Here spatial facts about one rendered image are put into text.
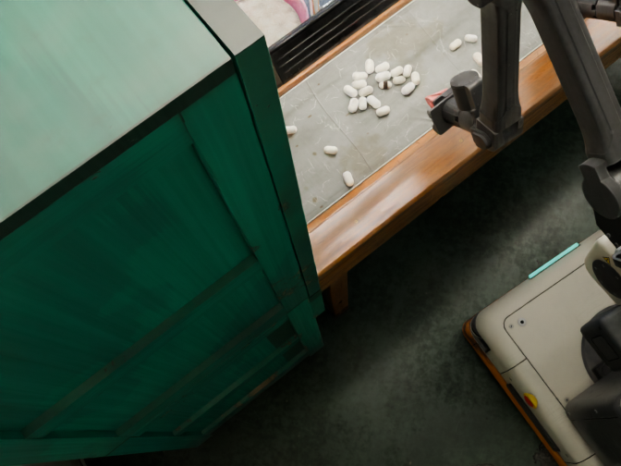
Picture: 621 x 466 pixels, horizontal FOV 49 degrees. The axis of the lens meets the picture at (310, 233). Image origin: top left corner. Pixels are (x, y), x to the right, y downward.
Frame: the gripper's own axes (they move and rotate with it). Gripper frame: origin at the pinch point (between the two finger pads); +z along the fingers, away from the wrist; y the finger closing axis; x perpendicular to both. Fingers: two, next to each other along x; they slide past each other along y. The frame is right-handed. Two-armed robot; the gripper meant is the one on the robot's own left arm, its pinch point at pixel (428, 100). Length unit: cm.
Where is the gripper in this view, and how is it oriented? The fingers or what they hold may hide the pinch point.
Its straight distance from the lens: 155.8
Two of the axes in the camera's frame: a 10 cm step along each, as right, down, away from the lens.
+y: -7.8, 6.1, -1.2
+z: -4.3, -3.9, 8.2
